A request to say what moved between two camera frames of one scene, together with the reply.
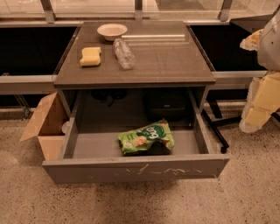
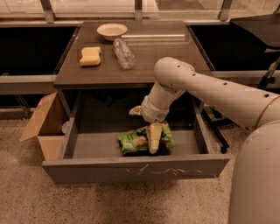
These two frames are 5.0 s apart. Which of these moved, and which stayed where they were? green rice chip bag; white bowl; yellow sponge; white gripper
Moved: white gripper
Stayed: white bowl; green rice chip bag; yellow sponge
